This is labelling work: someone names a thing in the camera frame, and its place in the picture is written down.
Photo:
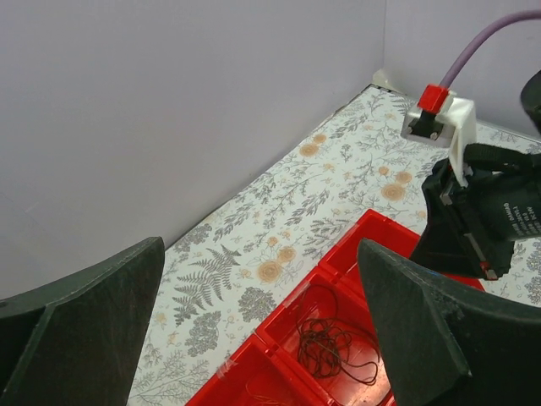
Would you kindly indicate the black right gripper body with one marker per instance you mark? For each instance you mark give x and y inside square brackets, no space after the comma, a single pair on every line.
[498,208]

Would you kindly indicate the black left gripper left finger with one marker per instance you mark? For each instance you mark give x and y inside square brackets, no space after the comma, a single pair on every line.
[77,340]

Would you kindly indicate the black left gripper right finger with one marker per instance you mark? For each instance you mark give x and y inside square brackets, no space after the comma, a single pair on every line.
[446,343]

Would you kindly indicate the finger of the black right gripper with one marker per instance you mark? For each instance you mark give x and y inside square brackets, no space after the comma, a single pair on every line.
[443,246]

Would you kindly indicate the red three-compartment plastic tray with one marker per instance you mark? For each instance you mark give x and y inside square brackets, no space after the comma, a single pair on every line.
[318,347]

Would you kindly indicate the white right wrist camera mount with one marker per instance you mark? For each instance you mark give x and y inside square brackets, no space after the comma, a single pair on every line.
[442,119]

